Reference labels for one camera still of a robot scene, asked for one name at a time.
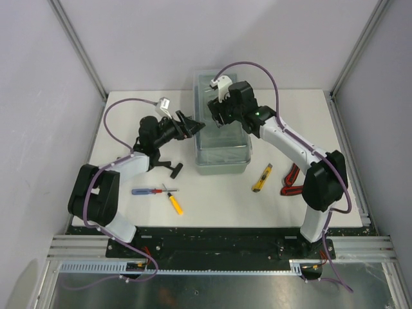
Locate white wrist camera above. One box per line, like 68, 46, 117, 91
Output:
209, 75, 233, 103
155, 97, 172, 119

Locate red and black pliers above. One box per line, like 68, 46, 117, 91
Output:
280, 164, 303, 196

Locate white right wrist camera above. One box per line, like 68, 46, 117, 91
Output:
209, 75, 233, 103

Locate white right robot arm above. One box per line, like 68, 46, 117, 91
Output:
207, 76, 348, 258

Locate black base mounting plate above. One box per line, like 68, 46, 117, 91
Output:
66, 225, 337, 270

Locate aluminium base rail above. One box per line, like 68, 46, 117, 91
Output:
48, 235, 397, 263

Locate blue and red screwdriver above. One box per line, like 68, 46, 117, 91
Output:
131, 188, 178, 195

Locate grey slotted cable duct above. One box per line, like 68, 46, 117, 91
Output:
59, 259, 326, 277

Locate aluminium frame post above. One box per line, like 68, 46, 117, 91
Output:
47, 0, 108, 102
330, 0, 391, 97

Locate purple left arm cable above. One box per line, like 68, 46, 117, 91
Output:
61, 98, 168, 290

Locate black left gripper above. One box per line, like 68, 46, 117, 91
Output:
154, 111, 205, 149

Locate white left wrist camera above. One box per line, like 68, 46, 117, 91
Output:
155, 97, 172, 119

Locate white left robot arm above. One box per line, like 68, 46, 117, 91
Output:
68, 110, 205, 258

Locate green plastic tool box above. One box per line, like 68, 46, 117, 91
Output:
193, 70, 252, 176

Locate left aluminium frame post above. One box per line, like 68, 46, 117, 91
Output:
47, 0, 108, 102

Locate yellow utility knife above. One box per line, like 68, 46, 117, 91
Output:
252, 164, 273, 192

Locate yellow handle screwdriver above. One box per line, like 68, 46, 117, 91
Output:
162, 184, 183, 216

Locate black T-handle wrench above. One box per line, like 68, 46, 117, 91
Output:
151, 161, 183, 179

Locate right aluminium frame post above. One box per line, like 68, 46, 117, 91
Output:
330, 0, 391, 97

